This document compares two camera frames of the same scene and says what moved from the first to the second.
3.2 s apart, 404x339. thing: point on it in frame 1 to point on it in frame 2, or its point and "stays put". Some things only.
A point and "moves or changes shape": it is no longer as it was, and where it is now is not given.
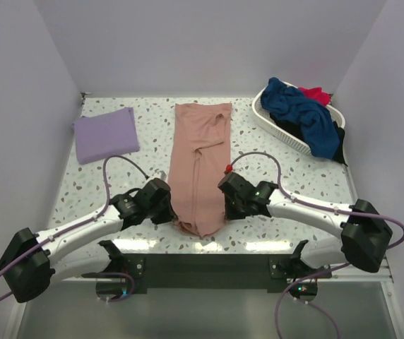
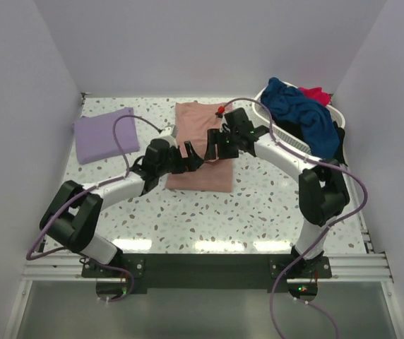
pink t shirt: x=199 y=157 moves or changes shape
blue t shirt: x=316 y=121 stays put
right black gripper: x=230 y=214 to x=215 y=136
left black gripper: x=169 y=215 to x=181 y=167
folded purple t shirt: x=105 y=135 stays put
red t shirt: x=316 y=93 stays put
